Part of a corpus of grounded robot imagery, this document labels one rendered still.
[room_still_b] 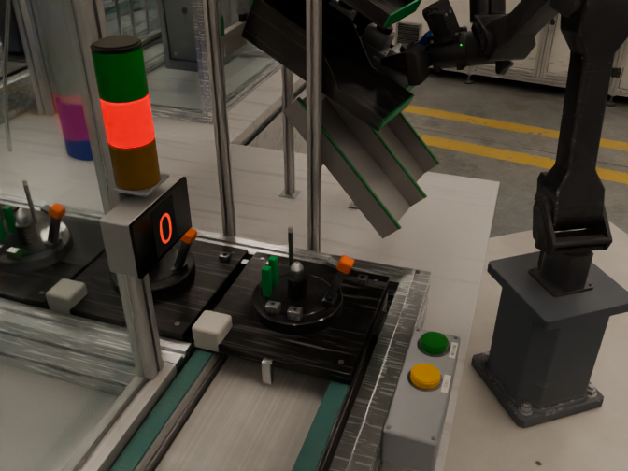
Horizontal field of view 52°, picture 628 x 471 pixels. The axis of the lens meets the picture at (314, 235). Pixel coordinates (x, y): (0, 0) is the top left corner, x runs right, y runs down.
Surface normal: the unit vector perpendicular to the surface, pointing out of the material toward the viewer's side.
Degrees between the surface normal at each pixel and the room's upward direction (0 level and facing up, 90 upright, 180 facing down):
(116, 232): 90
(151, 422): 0
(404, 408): 0
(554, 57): 90
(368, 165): 45
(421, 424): 0
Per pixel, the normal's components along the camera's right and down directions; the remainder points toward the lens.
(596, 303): 0.00, -0.85
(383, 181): 0.62, -0.42
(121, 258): -0.32, 0.51
